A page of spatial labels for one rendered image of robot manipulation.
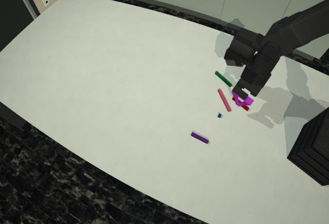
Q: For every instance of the purple rod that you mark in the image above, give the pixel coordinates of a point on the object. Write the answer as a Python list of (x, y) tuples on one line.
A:
[(199, 138)]

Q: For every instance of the pink rod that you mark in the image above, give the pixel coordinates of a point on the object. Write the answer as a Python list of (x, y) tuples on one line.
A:
[(224, 100)]

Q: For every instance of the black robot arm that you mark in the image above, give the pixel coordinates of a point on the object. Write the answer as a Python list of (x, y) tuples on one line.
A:
[(282, 38)]

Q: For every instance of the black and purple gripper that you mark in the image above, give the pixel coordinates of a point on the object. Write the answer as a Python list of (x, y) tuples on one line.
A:
[(257, 84)]

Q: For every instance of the green rod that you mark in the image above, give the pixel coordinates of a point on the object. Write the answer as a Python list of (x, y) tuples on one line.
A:
[(223, 79)]

